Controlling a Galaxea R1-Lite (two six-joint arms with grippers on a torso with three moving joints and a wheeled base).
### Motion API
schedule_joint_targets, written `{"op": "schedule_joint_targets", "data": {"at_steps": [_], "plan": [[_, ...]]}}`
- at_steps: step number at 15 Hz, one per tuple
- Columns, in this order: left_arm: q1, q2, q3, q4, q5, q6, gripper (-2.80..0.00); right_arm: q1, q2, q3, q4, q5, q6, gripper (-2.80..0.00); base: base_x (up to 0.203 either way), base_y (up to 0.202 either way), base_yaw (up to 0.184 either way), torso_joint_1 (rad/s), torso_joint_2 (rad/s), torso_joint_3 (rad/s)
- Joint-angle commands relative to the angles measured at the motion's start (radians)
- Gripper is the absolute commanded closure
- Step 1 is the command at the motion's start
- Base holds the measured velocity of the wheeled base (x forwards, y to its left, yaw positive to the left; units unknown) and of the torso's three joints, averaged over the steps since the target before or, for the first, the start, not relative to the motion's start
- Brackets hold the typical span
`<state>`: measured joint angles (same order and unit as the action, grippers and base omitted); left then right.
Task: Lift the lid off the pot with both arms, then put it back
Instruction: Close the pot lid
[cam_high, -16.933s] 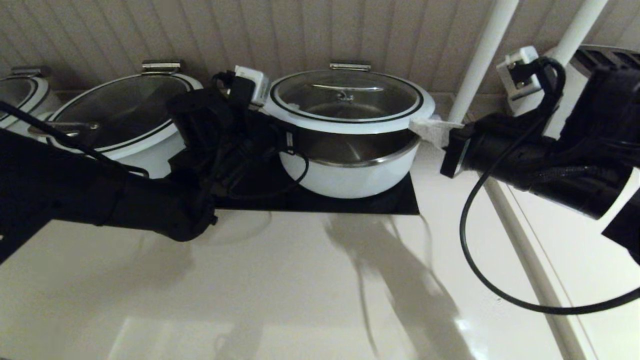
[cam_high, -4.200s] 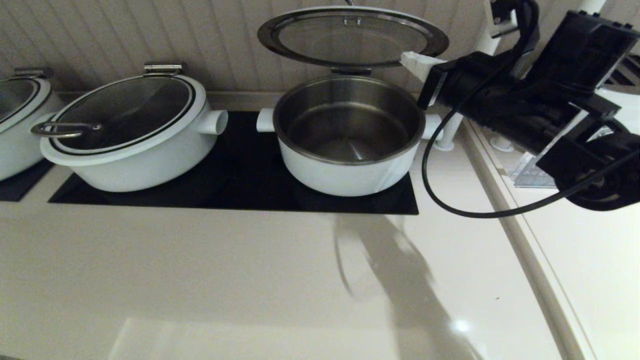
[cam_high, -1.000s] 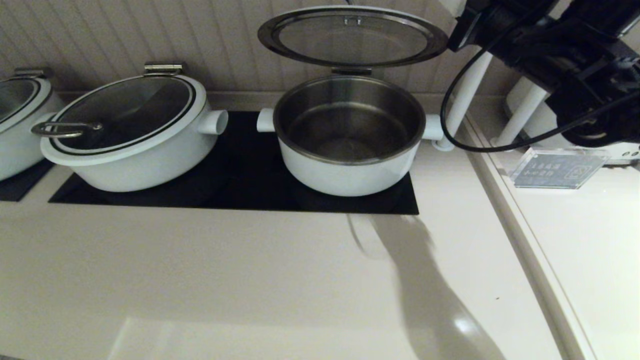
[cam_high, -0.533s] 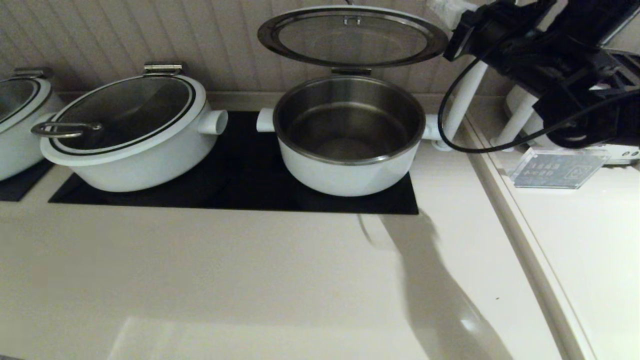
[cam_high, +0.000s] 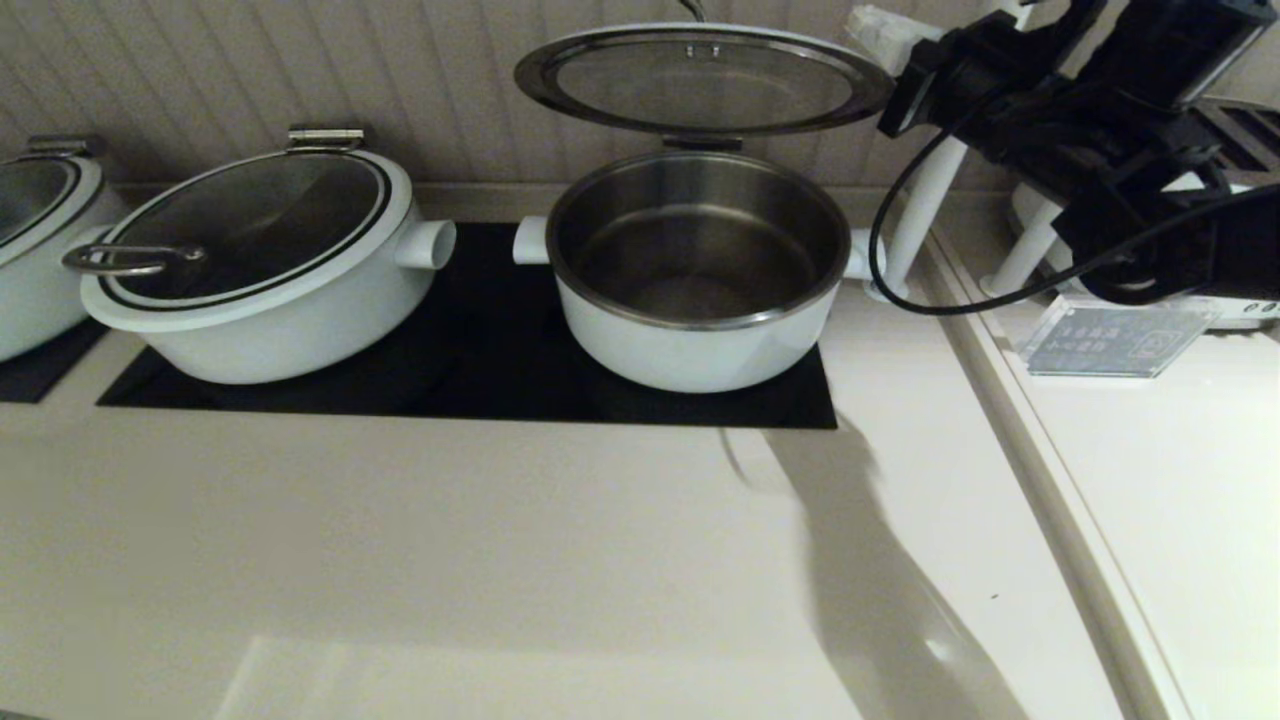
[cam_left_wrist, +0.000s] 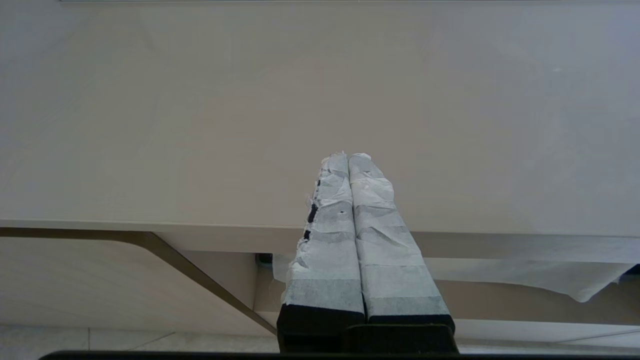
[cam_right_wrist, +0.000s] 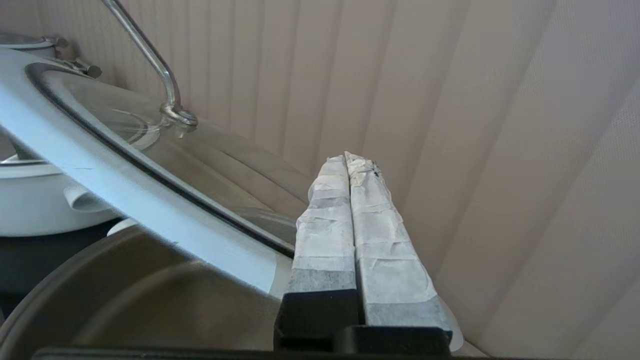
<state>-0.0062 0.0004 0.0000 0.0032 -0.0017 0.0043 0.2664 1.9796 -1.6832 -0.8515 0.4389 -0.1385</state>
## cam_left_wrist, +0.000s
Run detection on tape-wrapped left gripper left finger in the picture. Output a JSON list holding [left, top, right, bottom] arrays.
[[277, 151, 367, 353]]

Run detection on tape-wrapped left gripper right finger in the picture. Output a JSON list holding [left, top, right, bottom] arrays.
[[348, 153, 457, 332]]

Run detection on white hanging cloth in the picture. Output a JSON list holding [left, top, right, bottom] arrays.
[[272, 254, 636, 304]]

